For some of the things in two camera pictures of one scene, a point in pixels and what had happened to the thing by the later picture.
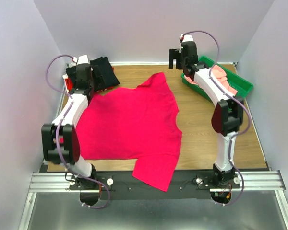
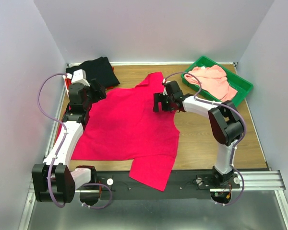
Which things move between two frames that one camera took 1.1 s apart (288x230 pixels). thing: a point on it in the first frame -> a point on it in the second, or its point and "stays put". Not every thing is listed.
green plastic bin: (241, 85) stays put
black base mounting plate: (183, 185) stays put
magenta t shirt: (139, 123) stays put
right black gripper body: (175, 54) -> (166, 101)
